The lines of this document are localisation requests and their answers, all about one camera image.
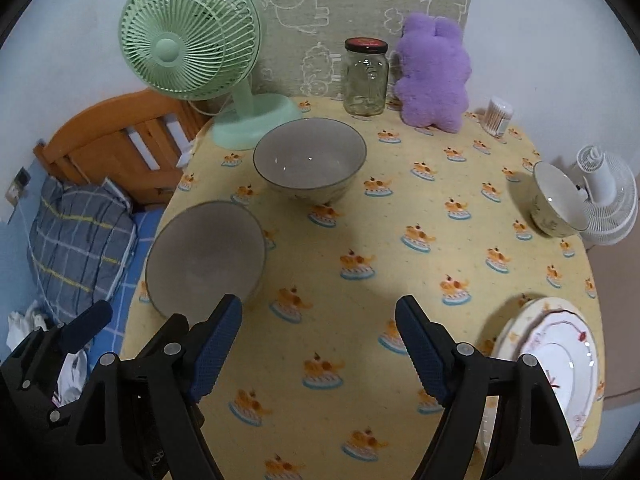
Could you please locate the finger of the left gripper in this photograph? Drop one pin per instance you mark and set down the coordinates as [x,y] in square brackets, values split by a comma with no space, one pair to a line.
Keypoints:
[76,334]

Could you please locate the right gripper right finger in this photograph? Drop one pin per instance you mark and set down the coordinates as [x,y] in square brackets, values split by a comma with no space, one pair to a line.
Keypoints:
[531,439]

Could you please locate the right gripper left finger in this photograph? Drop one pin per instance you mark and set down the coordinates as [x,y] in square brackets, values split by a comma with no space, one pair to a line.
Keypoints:
[139,418]

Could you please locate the cream patterned plate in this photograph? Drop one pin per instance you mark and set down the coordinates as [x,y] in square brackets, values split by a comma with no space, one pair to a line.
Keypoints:
[512,336]

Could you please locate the grey bowl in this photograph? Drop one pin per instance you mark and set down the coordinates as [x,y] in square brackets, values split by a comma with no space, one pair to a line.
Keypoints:
[207,251]
[311,159]

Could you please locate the white floral small bowl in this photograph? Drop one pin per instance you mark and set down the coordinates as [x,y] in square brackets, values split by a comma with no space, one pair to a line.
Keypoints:
[556,204]

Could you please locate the white red-rimmed plate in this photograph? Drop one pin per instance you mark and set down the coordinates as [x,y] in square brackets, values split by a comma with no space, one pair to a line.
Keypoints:
[564,347]

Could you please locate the white crumpled cloth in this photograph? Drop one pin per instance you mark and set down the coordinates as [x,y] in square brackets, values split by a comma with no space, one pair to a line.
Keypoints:
[20,325]

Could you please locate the blue plaid pillow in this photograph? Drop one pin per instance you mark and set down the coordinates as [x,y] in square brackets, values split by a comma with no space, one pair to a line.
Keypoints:
[80,244]

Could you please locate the orange wooden bed headboard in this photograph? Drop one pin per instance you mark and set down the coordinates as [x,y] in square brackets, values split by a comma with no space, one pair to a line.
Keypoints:
[125,139]

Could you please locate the yellow patterned tablecloth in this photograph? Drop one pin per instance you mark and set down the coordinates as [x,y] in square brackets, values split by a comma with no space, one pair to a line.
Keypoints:
[317,385]

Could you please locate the white standing fan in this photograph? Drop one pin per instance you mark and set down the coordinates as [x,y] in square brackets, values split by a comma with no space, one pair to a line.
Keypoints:
[609,193]

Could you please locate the cotton swab container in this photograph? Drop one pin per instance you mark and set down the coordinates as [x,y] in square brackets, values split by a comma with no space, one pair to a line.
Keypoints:
[497,117]

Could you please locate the green desk fan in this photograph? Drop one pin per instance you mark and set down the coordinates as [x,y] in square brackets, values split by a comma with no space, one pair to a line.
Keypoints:
[197,50]

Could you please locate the purple plush toy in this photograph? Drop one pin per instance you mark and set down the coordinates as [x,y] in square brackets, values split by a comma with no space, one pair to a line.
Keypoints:
[434,69]

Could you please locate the glass jar red lid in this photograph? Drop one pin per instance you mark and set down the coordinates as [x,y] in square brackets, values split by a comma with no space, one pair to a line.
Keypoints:
[365,76]

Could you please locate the wall power socket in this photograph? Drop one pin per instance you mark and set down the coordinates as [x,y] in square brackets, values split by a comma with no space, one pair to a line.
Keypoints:
[18,186]

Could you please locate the green elephant wall mat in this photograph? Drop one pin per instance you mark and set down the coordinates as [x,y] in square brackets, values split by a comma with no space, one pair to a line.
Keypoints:
[303,52]

